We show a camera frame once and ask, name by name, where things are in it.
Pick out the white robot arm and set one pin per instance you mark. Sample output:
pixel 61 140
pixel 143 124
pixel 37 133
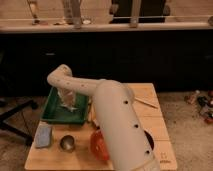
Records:
pixel 125 138

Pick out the black and white eraser block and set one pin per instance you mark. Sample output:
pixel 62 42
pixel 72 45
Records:
pixel 95 123

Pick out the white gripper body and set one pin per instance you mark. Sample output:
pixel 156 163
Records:
pixel 67 96

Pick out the wooden handled brush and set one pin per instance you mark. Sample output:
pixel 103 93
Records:
pixel 145 103

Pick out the blue sponge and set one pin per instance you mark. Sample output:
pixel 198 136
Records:
pixel 43 136

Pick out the orange bowl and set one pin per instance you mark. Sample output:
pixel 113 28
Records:
pixel 98 146

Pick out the dark purple bowl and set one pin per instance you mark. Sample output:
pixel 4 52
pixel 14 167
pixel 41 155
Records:
pixel 150 141

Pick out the small metal cup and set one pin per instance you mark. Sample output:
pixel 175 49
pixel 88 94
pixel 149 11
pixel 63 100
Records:
pixel 67 143

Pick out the black chair background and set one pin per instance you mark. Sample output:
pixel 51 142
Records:
pixel 151 11

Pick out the light blue towel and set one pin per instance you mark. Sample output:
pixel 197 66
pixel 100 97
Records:
pixel 68 107

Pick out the green plastic tray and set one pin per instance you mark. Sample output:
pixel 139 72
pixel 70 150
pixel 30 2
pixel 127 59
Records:
pixel 55 113

